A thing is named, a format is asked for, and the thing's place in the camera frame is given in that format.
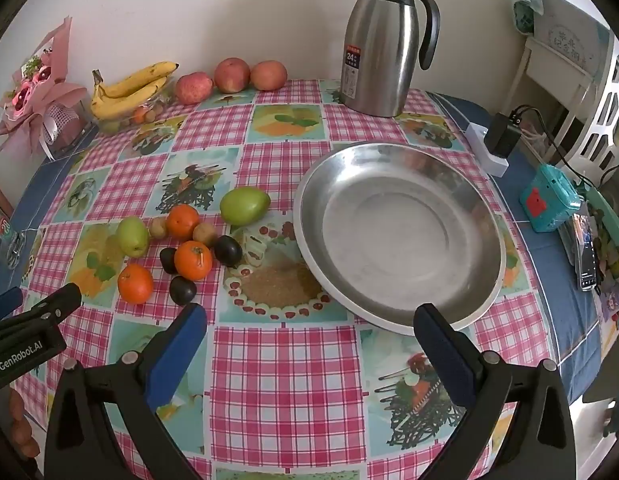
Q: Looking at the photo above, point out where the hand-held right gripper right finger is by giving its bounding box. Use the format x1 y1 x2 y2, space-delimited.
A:
413 303 577 480

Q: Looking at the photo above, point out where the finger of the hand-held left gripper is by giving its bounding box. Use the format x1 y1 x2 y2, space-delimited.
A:
0 287 24 324
0 283 83 334

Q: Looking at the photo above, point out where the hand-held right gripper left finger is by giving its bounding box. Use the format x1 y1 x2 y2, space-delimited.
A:
44 303 208 480

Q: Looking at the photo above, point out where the small green mango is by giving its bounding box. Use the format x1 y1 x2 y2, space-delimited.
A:
116 216 150 258

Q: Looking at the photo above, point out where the round stainless steel plate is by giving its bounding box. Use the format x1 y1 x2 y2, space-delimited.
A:
292 142 507 337

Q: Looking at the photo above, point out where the large green mango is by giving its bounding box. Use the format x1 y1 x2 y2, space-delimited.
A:
220 186 271 226

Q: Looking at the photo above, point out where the person's left hand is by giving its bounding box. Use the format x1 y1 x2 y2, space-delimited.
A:
8 389 41 461

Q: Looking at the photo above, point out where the clear glass mug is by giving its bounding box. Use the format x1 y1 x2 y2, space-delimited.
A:
0 205 25 281

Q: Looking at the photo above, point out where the pink checked printed tablecloth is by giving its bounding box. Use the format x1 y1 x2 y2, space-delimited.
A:
12 77 560 480

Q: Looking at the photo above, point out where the blue tablecloth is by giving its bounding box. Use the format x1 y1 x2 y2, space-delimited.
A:
0 92 619 411

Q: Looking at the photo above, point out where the clear plastic package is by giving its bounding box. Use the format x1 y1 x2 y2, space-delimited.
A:
559 212 603 292

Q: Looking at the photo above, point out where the teal toy box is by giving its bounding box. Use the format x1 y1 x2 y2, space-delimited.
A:
519 164 583 233

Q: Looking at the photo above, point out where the clear plastic fruit container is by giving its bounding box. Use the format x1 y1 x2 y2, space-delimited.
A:
92 85 178 136

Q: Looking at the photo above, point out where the pink flower bouquet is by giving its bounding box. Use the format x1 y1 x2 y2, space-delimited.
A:
0 16 90 161

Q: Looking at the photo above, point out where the white power strip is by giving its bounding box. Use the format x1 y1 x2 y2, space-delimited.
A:
464 121 510 178

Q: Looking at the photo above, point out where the black power adapter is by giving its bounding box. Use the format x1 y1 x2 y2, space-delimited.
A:
484 112 524 159

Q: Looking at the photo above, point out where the yellow banana bunch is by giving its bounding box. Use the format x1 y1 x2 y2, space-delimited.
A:
91 61 180 121

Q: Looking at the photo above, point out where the red apple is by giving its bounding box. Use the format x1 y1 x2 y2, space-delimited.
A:
250 60 289 92
214 57 252 94
176 72 214 106

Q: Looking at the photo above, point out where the white plastic lattice chair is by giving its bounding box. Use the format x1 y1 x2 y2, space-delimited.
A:
577 30 619 173

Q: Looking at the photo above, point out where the stainless steel thermos jug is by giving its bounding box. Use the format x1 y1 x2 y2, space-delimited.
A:
338 0 441 118

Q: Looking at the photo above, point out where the teal cloth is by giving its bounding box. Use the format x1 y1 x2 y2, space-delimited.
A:
513 0 544 36

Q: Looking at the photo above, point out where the black cable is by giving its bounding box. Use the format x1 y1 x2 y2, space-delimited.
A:
508 105 619 196

